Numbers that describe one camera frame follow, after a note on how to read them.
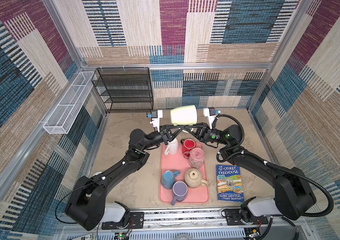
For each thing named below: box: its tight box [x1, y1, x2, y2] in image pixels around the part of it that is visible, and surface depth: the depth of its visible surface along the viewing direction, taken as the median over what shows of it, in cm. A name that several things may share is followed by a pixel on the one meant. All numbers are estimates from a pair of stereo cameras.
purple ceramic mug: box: [171, 181, 188, 206], surface depth 76 cm
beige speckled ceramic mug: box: [184, 168, 209, 188], surface depth 81 cm
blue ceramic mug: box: [161, 170, 181, 190], surface depth 79 cm
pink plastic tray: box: [159, 142, 210, 206], surface depth 83 cm
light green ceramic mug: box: [170, 105, 198, 126], surface depth 63 cm
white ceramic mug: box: [164, 138, 179, 156], surface depth 93 cm
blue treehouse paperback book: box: [216, 164, 245, 202], surface depth 83 cm
